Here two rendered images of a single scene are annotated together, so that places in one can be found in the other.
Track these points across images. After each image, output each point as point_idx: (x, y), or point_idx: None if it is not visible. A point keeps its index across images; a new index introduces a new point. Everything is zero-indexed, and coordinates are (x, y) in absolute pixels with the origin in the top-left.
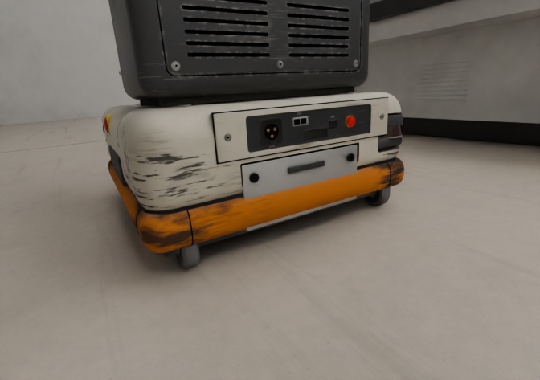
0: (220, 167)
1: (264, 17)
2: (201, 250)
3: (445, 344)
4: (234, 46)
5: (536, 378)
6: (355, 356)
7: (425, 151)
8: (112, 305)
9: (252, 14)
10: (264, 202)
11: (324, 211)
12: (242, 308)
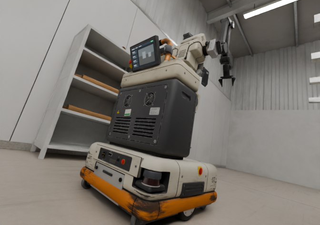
0: (93, 159)
1: (129, 122)
2: (95, 190)
3: (11, 212)
4: (120, 130)
5: None
6: (23, 200)
7: None
8: (71, 182)
9: (129, 121)
10: (95, 177)
11: (127, 213)
12: (57, 192)
